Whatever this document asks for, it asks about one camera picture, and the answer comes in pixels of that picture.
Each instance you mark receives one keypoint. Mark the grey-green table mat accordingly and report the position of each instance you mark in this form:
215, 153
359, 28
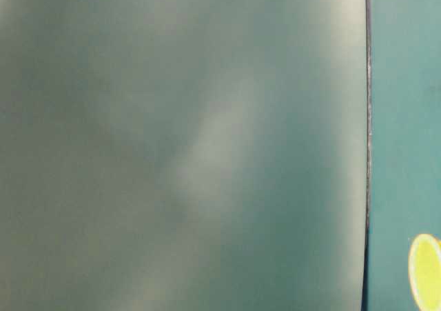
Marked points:
183, 154

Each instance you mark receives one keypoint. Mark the yellow-green round sticker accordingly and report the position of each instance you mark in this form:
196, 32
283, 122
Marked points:
424, 272

